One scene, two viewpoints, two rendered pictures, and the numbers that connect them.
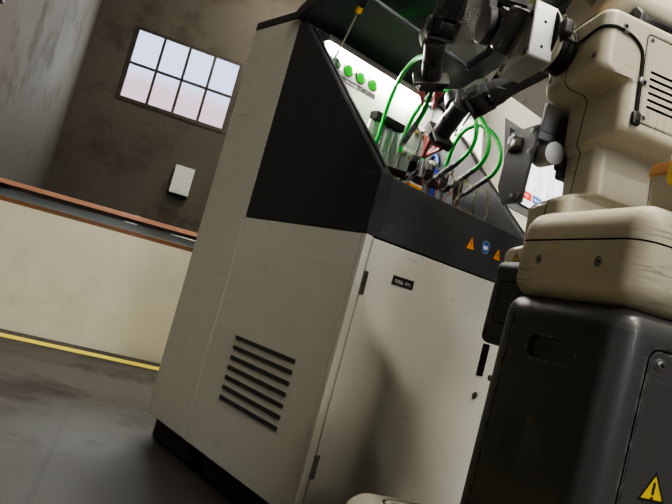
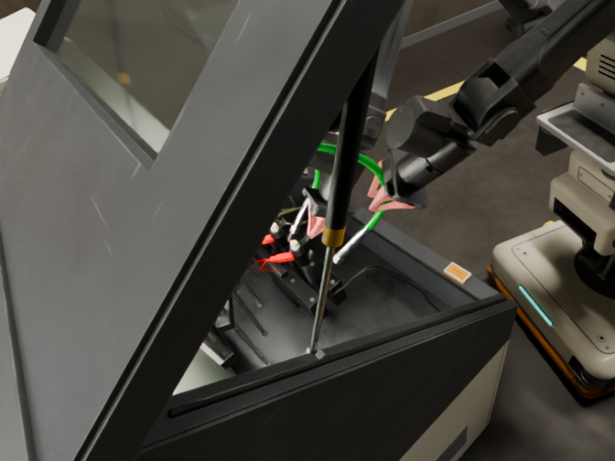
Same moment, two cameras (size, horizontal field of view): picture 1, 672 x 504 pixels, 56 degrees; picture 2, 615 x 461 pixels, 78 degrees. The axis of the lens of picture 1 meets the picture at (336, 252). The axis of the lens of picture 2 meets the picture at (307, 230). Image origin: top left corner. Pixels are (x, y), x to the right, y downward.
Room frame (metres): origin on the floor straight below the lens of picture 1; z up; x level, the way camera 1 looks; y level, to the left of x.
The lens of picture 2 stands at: (1.80, 0.34, 1.71)
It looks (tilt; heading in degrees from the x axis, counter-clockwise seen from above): 46 degrees down; 288
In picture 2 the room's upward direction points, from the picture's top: 23 degrees counter-clockwise
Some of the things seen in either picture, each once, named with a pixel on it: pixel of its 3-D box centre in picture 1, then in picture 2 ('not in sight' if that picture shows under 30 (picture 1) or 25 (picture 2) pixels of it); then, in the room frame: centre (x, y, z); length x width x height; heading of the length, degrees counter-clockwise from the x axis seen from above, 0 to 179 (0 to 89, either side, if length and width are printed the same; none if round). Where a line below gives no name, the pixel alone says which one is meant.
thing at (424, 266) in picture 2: (453, 238); (388, 247); (1.82, -0.32, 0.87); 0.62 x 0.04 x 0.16; 130
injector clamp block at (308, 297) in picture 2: not in sight; (293, 272); (2.08, -0.26, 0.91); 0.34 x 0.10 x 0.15; 130
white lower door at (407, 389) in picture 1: (420, 383); not in sight; (1.81, -0.33, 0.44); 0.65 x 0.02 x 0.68; 130
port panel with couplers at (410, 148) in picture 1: (411, 156); not in sight; (2.36, -0.18, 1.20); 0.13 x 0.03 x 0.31; 130
